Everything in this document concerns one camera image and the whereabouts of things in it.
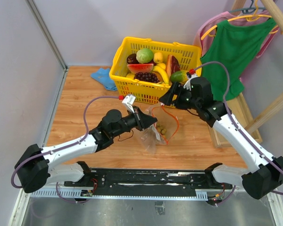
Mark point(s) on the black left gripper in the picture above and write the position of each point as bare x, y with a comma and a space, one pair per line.
143, 120

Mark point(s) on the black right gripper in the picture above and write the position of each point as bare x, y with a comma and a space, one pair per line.
167, 99

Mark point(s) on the brown longan bunch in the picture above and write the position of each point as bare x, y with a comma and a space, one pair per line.
161, 129

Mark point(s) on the clear zip top bag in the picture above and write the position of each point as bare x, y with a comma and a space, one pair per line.
149, 138

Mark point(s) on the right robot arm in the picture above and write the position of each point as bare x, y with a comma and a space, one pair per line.
264, 172

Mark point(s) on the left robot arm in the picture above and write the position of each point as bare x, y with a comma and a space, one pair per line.
39, 166

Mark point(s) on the green tank top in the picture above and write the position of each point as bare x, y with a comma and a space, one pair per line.
235, 47

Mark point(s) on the green orange mango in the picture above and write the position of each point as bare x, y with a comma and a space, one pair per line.
180, 76

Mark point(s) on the purple grape bunch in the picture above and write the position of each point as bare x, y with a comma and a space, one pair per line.
147, 77

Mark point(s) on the yellow banana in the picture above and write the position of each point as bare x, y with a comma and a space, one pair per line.
163, 76

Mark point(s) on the raw meat slab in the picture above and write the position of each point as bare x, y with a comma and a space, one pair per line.
172, 65

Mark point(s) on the yellow plastic basket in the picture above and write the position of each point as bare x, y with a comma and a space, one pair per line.
146, 92

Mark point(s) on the yellow lemon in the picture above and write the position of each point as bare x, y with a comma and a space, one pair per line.
158, 58

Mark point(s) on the watermelon slice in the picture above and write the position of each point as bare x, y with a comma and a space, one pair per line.
140, 68

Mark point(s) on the green cabbage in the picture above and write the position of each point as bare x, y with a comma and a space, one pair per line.
144, 55

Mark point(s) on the blue cloth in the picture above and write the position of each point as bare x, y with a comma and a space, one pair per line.
102, 77

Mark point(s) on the wooden clothes rack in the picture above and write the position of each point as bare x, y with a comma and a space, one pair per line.
260, 106

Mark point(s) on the pink shirt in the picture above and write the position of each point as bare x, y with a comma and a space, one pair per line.
207, 42

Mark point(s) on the yellow clothes hanger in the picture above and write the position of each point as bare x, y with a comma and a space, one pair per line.
249, 18

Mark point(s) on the grey clothes hanger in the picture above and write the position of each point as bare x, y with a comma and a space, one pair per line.
246, 7

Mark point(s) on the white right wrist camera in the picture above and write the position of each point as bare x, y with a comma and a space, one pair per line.
190, 77

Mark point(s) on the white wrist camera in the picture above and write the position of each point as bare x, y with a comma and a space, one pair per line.
190, 77
128, 102

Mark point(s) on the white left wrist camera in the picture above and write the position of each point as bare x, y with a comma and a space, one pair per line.
128, 102

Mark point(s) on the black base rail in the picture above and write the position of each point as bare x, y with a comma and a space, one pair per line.
146, 183

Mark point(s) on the aluminium frame post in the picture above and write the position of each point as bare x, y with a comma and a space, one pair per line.
43, 27

